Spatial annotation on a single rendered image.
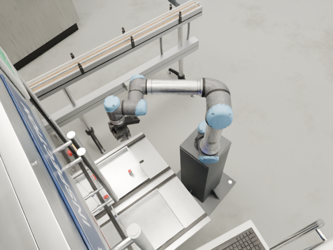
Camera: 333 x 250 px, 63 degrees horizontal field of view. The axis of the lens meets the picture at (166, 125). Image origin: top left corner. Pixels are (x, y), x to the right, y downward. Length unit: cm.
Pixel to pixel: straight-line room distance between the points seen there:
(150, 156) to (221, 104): 67
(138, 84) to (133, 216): 73
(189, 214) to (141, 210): 27
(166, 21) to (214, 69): 110
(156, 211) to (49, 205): 126
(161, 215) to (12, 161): 124
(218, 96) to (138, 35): 126
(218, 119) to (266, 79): 216
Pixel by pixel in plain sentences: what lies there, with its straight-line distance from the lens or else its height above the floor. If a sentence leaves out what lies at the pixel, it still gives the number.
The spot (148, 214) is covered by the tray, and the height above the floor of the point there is 88.
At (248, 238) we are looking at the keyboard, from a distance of 165.
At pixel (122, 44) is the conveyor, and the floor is 93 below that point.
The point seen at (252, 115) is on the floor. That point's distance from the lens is 300.
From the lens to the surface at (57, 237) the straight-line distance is 35.
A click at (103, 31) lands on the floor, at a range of 403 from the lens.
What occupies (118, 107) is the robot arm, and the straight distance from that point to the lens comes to 126.
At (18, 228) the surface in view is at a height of 210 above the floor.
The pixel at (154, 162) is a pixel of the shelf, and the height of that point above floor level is 88.
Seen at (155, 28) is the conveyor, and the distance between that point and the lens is 242.
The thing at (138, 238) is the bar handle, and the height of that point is 191.
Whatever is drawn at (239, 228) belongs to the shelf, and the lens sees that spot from 167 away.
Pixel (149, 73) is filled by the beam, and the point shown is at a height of 48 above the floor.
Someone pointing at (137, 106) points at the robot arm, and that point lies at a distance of 124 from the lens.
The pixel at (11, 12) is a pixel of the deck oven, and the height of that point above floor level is 68.
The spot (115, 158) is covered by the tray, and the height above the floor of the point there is 88.
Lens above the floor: 242
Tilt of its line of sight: 58 degrees down
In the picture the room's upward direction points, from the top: 6 degrees counter-clockwise
